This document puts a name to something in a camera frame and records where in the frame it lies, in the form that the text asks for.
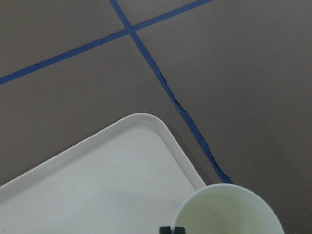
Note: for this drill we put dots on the white plastic cup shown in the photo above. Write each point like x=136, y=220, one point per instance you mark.
x=226, y=209

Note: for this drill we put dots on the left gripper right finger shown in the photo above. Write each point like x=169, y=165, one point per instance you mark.
x=179, y=230

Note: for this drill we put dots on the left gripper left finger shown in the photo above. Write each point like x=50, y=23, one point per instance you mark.
x=165, y=230

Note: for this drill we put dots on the cream plastic tray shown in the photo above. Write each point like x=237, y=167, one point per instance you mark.
x=129, y=178

